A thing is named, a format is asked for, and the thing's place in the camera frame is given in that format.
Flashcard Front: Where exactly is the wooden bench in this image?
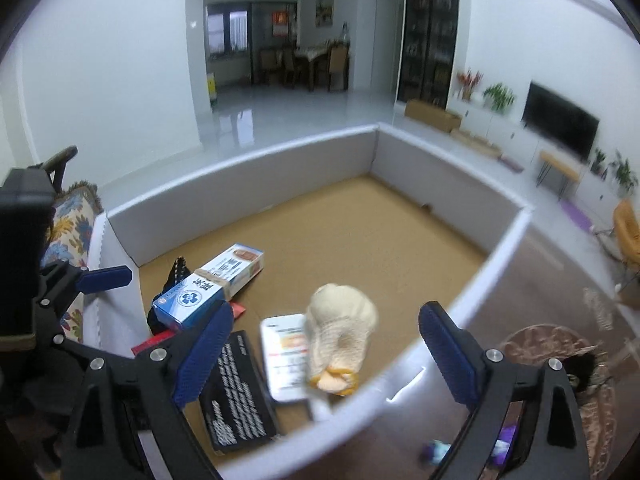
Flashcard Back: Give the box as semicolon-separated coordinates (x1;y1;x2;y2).
537;149;584;194

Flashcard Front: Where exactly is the black fuzzy item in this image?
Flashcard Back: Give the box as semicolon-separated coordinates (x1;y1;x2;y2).
562;349;614;397

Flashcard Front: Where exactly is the black box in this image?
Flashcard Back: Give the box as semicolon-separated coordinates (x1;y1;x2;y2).
198;329;280;456

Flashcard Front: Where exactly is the purple mat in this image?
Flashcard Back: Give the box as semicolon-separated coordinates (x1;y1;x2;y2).
557;198;594;232

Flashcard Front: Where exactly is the cream knitted glove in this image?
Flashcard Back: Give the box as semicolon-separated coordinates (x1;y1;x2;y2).
304;283;379;396

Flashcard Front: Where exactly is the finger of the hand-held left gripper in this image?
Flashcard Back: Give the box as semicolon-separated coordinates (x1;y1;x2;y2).
34;259;134;312
29;309;137;382

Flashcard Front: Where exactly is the blue and white box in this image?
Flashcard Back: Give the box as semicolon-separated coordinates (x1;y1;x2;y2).
152;243;266;332

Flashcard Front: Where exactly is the floral cushion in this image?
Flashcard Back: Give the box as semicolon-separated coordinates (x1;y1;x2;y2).
39;179;104;347

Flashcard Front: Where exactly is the black television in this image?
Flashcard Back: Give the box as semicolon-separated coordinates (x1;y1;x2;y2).
520;80;601;162

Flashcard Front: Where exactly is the red packet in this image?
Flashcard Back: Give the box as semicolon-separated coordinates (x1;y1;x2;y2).
130;301;247;357

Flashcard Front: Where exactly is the leafy potted plant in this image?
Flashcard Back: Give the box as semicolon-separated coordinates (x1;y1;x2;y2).
482;82;517;114

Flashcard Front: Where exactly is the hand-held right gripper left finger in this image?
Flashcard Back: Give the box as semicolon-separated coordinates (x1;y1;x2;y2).
60;299;236;480

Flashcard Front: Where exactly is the white television cabinet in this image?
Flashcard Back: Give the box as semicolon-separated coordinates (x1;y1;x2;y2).
446;99;640;202

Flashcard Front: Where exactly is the white packet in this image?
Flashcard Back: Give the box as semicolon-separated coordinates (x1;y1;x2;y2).
259;312;322;404

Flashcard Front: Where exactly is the flat cardboard carton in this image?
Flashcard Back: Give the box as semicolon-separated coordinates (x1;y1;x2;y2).
449;128;504;159

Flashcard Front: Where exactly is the broad potted plant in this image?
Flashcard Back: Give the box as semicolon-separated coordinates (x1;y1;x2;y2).
607;149;639;197

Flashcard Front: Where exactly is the red flower bouquet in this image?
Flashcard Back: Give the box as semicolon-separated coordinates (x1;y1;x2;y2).
455;68;485;102

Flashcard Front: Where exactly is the black knitted glove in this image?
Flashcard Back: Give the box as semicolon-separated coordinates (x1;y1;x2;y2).
145;256;197;334

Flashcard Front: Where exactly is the brown cardboard carton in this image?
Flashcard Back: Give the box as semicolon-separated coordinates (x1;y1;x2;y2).
403;98;464;134

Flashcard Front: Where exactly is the purple toy gun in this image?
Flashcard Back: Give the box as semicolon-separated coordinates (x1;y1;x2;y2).
420;424;519;469

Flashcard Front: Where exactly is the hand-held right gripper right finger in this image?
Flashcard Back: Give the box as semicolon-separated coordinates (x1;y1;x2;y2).
418;301;592;480

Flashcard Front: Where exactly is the yellow lounge chair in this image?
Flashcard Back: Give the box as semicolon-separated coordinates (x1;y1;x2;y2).
612;198;640;267

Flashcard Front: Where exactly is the dining table with chairs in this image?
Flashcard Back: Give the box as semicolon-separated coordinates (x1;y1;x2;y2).
259;41;352;93

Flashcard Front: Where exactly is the black glass display cabinet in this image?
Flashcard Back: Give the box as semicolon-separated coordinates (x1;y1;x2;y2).
396;0;461;112

